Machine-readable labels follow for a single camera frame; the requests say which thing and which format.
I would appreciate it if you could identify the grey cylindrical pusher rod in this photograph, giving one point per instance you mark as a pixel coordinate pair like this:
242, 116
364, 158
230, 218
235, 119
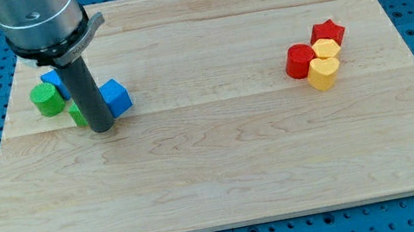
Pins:
84, 91

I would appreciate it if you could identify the green star block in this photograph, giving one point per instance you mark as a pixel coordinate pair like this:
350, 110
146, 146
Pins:
77, 116

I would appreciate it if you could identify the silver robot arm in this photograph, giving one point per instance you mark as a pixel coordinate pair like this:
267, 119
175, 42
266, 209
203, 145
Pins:
55, 33

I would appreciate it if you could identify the red star block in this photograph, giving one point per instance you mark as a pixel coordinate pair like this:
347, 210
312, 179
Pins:
327, 30

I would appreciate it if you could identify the blue flat block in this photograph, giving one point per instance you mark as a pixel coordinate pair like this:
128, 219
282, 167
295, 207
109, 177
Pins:
52, 77

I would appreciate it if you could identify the green cylinder block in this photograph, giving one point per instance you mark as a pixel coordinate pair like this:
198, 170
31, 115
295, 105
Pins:
47, 99

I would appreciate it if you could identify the blue cube block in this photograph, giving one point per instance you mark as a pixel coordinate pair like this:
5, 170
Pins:
116, 96

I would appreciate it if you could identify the wooden board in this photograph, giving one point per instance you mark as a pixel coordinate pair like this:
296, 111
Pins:
218, 135

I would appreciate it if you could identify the red cylinder block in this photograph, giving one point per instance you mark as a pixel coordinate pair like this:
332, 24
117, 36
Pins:
299, 56

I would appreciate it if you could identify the yellow heart block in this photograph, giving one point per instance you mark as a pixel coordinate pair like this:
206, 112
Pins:
322, 73

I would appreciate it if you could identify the yellow hexagon block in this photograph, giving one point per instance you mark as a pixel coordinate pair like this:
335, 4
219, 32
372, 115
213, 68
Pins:
326, 48

